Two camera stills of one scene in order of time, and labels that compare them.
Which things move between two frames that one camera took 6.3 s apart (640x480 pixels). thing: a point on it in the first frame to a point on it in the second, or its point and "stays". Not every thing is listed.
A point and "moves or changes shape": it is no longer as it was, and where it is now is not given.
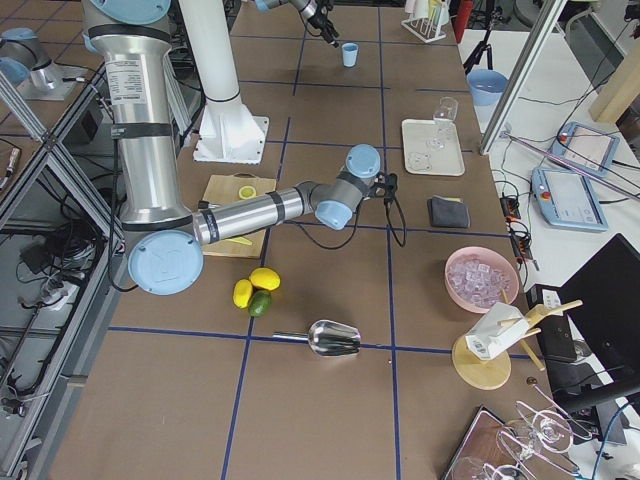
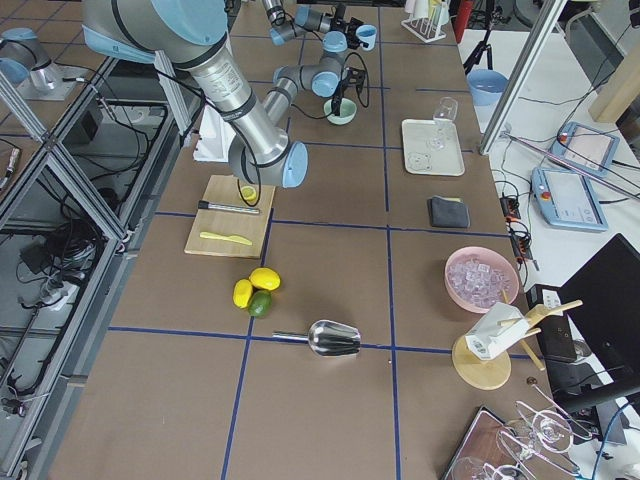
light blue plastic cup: [349, 50] moves or changes shape
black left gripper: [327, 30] to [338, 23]
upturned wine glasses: [525, 443] stays
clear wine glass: [443, 120] stays
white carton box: [499, 325] stays
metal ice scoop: [328, 337] stays
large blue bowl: [487, 86] stays
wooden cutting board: [227, 188] stays
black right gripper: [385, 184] to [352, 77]
